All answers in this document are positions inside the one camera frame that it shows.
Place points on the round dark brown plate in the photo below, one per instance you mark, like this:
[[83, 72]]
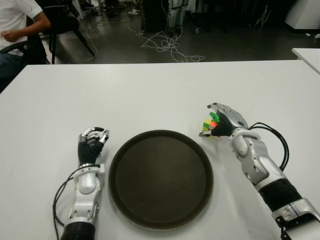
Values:
[[161, 180]]

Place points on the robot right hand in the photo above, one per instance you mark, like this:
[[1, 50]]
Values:
[[230, 120]]

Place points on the black chair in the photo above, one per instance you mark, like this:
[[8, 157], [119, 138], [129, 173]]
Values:
[[62, 22]]

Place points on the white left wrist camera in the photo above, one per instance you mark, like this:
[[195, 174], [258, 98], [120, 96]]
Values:
[[101, 168]]

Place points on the robot left arm silver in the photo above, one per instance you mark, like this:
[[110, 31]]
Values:
[[87, 181]]

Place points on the white cabinet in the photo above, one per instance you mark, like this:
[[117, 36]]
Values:
[[305, 15]]

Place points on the black cabinet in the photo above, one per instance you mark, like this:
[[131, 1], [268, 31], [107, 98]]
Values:
[[155, 15]]

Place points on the robot right arm silver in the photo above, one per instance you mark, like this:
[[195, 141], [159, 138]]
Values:
[[265, 165]]

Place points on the multicoloured Rubik's cube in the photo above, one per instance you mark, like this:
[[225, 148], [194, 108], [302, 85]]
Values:
[[208, 123]]

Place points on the white side table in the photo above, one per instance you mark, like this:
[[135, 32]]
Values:
[[308, 56]]

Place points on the seated person white shirt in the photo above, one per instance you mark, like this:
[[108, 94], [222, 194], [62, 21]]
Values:
[[12, 15]]

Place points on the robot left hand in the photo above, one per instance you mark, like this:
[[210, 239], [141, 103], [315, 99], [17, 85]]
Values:
[[88, 151]]

